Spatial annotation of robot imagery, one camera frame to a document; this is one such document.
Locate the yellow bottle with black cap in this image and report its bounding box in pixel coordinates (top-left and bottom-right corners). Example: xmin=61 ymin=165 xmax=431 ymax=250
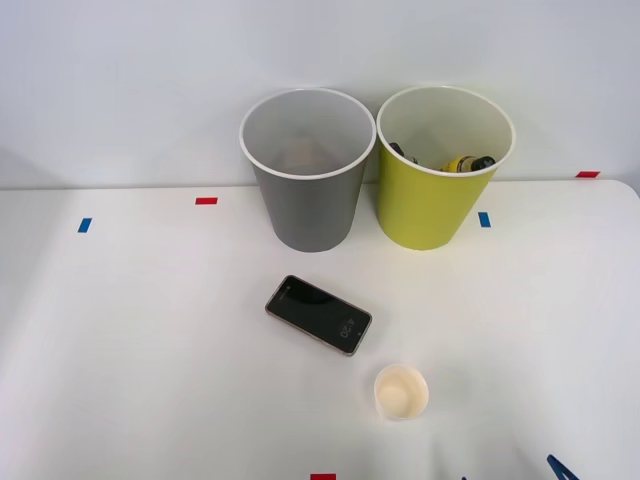
xmin=439 ymin=154 xmax=497 ymax=174

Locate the yellow-green plastic waste bin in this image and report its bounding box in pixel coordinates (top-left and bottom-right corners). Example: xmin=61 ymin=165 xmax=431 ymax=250
xmin=376 ymin=84 xmax=517 ymax=252

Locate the small cream paper cup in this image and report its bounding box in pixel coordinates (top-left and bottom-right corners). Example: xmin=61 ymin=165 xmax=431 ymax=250
xmin=373 ymin=363 xmax=431 ymax=422

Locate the grey plastic waste bin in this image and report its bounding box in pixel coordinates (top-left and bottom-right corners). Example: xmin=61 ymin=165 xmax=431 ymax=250
xmin=238 ymin=87 xmax=378 ymax=254

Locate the black smartphone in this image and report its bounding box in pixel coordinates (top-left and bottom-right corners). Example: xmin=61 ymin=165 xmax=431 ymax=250
xmin=264 ymin=274 xmax=374 ymax=358

